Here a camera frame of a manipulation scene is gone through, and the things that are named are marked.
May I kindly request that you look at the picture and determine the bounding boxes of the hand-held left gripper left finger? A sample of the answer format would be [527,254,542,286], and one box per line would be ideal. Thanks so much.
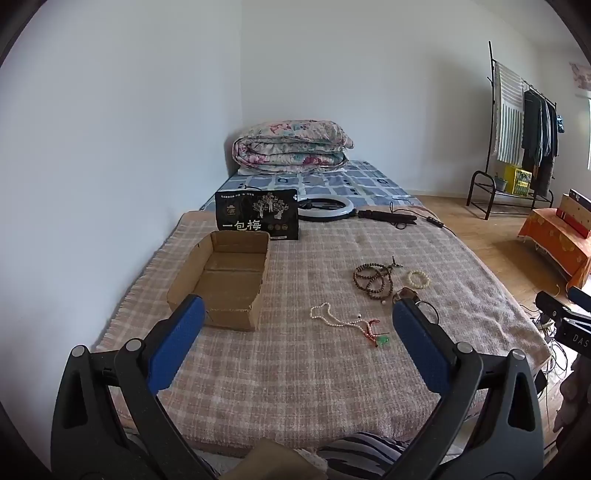
[51,294,218,480]

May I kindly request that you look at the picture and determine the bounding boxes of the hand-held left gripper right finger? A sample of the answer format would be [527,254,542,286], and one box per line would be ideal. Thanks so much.
[379,298,546,480]

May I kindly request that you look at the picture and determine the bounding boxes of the green pendant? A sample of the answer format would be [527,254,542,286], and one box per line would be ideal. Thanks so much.
[362,318,391,347]

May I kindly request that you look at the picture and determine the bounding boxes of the cardboard box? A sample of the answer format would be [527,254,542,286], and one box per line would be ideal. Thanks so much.
[167,230,271,331]

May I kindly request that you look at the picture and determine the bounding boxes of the brown bead necklace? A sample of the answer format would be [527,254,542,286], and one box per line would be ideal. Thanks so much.
[353,256,403,300]

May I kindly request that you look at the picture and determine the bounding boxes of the white pearl necklace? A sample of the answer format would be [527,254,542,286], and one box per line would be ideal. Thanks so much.
[310,302,365,329]

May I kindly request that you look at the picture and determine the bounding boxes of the person's right forearm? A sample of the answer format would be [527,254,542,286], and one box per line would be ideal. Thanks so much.
[554,355,591,444]

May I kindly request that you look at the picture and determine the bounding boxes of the orange cloth covered table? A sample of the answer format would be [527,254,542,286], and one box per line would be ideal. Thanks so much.
[517,209,591,289]

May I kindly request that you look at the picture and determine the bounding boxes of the red flat box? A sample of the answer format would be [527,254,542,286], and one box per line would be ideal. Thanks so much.
[556,208,591,238]

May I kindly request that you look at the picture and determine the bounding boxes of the dark flat box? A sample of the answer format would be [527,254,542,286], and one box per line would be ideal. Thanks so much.
[568,188,591,217]

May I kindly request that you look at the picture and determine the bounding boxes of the person's striped clothing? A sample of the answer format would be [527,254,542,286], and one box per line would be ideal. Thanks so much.
[318,433,409,480]

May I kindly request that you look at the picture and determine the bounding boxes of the pink plaid blanket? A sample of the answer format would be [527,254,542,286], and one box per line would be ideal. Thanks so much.
[95,211,552,455]

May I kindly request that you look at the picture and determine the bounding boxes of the yellow crate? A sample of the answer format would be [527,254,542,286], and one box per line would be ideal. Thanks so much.
[503,165,533,195]

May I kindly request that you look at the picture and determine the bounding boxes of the black snack bag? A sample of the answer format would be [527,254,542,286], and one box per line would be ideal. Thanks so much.
[215,188,300,241]

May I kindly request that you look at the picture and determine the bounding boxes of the dark hanging clothes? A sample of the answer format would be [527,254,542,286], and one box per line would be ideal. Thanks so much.
[522,88,560,195]

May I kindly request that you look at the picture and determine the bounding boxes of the blue checked bedsheet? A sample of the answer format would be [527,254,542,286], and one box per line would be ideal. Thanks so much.
[198,159,423,213]

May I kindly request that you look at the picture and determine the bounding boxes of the striped hanging towel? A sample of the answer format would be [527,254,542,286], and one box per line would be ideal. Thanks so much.
[492,62,526,164]

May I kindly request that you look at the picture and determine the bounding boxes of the black clothes rack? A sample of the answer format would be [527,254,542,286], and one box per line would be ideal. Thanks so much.
[466,41,561,220]

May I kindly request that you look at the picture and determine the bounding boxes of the folded floral quilt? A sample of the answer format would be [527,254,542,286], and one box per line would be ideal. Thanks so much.
[232,120,355,174]

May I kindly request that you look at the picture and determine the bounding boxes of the tangle of floor cables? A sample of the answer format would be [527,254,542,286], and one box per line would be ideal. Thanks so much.
[529,309,570,386]

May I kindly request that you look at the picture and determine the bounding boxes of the black cable with inline switch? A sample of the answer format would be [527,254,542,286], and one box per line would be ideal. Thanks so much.
[390,200,458,236]

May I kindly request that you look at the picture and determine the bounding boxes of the white ring light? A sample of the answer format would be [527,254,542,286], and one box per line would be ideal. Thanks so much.
[297,195,355,222]

